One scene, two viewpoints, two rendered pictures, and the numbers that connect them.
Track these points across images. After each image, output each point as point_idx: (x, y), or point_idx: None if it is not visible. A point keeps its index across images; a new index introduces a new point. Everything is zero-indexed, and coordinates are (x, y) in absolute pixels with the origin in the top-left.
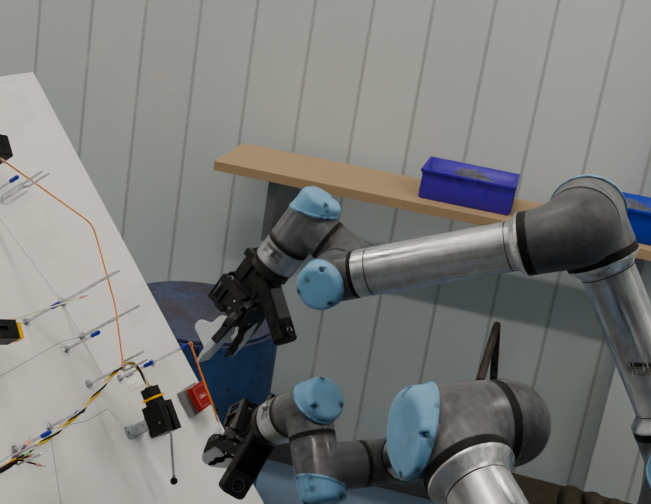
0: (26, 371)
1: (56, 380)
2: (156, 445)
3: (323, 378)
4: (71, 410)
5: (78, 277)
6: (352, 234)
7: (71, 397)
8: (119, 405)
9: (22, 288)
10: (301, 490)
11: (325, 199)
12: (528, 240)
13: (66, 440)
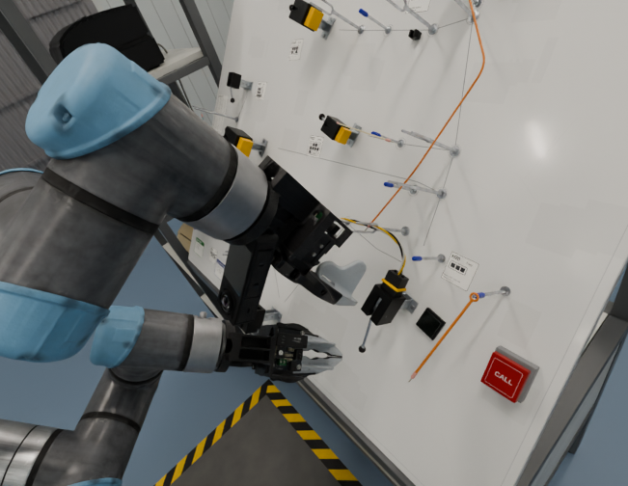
0: (367, 176)
1: (381, 202)
2: (416, 334)
3: (103, 322)
4: (371, 230)
5: (508, 139)
6: (19, 210)
7: (381, 224)
8: (416, 272)
9: (425, 114)
10: None
11: (47, 90)
12: None
13: (350, 241)
